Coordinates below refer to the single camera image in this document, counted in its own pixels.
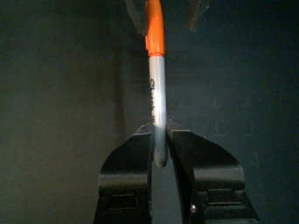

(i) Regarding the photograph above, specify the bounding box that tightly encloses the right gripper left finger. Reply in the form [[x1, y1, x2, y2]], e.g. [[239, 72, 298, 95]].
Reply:
[[92, 122, 155, 224]]

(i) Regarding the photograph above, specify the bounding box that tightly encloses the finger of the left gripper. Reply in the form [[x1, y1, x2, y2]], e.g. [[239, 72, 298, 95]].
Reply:
[[187, 0, 211, 33], [124, 0, 149, 37]]

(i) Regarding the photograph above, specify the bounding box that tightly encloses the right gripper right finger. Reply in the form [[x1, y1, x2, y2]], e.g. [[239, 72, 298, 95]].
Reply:
[[165, 120, 260, 224]]

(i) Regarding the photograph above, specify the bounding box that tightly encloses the grey marker pen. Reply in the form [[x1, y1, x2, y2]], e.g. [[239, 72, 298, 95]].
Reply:
[[144, 0, 169, 169]]

